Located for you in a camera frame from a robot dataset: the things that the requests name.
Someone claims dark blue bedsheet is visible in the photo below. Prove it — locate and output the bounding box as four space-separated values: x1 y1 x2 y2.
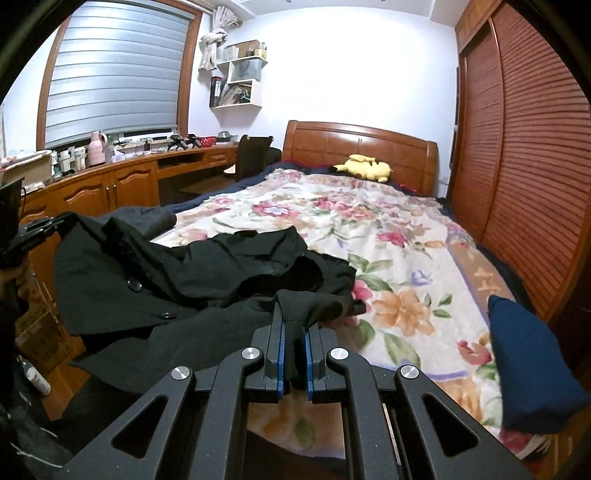
159 161 287 217

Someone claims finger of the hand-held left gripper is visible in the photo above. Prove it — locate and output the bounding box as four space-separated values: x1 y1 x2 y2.
18 212 77 252

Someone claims tied beige curtain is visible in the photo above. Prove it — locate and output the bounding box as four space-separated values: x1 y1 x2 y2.
198 4 243 72

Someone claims black buttoned coat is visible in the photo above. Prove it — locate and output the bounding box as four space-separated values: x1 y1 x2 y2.
53 207 370 416

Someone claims grey window blind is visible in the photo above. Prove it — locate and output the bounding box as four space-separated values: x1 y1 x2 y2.
44 0 195 148

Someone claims white plastic bottle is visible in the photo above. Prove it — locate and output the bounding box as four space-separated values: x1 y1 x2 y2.
21 357 51 397

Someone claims wooden desk with cabinets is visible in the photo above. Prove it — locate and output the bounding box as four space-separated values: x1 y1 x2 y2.
18 141 241 296

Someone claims dark blue pillow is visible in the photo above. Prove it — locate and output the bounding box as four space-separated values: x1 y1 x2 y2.
488 295 589 432

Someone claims person's left hand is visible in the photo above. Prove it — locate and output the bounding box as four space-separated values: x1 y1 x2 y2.
0 264 29 315

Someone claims wooden bed headboard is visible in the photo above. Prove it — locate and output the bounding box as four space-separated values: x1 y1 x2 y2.
281 120 439 197

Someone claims wooden louvred wardrobe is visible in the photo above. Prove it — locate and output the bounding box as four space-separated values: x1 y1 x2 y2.
450 0 589 324

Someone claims pink bottle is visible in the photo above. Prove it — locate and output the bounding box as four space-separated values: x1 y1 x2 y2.
89 130 109 167

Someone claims cardboard box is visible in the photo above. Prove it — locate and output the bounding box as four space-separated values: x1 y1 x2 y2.
14 277 86 374

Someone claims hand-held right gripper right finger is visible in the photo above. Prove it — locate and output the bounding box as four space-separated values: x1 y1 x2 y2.
302 323 536 480

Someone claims dark wooden chair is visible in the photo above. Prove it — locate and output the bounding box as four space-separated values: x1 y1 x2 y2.
224 135 273 182

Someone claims beige open box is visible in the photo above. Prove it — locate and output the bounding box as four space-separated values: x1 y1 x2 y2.
0 150 52 188

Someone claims yellow plush toy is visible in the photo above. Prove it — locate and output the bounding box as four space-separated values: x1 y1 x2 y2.
333 154 393 183

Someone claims floral blanket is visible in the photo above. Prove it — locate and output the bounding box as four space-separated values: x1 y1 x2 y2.
152 168 527 453

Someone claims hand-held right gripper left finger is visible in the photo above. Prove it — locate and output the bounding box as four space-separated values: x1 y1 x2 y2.
53 302 291 480

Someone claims white wall shelf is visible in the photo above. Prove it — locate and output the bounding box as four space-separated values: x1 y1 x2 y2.
210 41 269 109

